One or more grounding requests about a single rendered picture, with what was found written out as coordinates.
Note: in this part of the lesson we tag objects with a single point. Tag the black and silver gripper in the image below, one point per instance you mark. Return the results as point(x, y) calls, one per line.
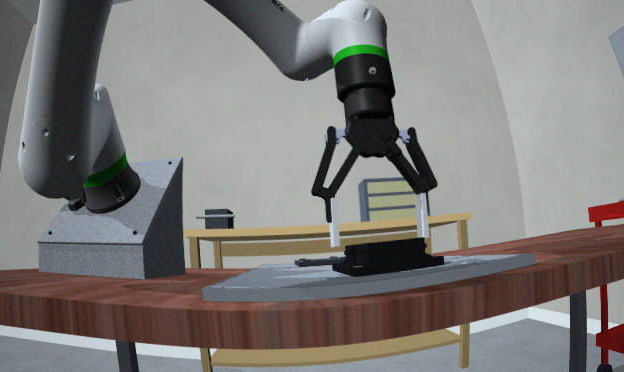
point(373, 132)

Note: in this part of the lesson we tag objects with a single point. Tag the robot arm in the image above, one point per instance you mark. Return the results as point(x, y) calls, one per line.
point(60, 145)

